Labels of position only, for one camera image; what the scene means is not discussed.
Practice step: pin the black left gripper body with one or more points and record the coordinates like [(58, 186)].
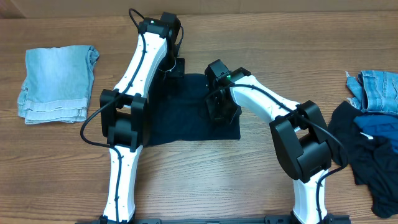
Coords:
[(171, 68)]

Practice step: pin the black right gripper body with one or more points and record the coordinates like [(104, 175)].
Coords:
[(222, 109)]

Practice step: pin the black t-shirt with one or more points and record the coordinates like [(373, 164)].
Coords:
[(179, 113)]

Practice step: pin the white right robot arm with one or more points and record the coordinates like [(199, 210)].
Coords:
[(301, 146)]

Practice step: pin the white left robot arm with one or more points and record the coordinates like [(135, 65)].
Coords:
[(125, 111)]

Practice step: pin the folded light blue jeans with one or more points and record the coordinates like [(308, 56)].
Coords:
[(58, 84)]

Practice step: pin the blue denim jeans pile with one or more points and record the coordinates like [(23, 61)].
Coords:
[(373, 91)]

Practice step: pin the black garment in pile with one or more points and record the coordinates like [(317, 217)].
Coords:
[(373, 161)]

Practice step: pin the dark blue garment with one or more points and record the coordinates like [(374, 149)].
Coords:
[(380, 126)]

